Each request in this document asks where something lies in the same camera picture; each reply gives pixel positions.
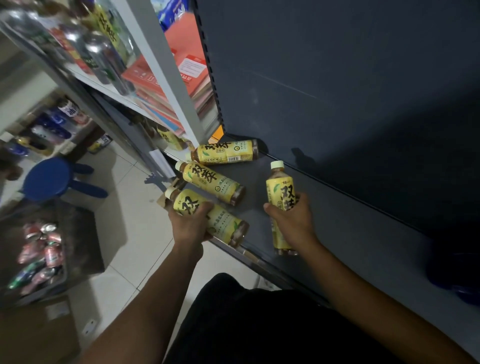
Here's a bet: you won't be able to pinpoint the dark crate of cans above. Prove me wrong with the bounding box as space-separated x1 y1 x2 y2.
0 200 106 309

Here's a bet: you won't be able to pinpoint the blue plastic stool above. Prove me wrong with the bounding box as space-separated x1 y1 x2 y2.
22 157 109 203

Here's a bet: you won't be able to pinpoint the yellow label tea bottle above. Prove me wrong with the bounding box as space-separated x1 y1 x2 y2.
164 187 250 248
175 160 247 207
185 139 260 166
266 160 301 257

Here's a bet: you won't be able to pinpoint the white price tag holder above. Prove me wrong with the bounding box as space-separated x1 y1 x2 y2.
148 148 178 181

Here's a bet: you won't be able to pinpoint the person's black trousers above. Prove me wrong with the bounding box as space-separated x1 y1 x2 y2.
164 272 407 364

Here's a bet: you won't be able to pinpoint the pile of pink drink cans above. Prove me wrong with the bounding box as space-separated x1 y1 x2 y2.
7 220 65 298

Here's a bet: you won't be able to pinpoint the background shelf of bottles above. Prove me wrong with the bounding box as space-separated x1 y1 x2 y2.
0 95 95 160

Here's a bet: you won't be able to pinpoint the stack of red flat packets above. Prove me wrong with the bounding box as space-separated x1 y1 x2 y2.
121 12 215 136

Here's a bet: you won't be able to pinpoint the yellow bottles behind shelf edge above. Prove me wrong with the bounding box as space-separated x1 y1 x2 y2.
155 125 189 152

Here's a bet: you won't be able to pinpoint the brown cardboard box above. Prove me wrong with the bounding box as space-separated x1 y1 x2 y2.
0 295 82 364

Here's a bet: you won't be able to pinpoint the dark grey shelf unit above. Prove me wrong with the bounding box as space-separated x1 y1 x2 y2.
189 0 480 361

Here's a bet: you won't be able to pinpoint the person's right hand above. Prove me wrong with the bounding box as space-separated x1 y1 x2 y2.
263 193 319 252

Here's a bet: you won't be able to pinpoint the white shelf upright post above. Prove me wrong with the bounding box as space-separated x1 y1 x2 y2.
110 0 206 148

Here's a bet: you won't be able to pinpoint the person's left hand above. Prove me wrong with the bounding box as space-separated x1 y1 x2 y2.
167 202 215 249

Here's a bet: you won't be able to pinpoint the blue printed packet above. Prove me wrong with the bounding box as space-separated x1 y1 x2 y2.
151 0 190 32

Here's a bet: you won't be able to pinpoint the person's right forearm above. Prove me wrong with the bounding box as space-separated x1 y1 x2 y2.
298 240 478 364

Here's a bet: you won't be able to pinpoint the dark blue round object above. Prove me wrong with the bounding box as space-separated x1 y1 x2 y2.
427 238 480 306

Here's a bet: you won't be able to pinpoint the person's left forearm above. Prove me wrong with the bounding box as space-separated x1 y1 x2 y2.
79 242 205 364

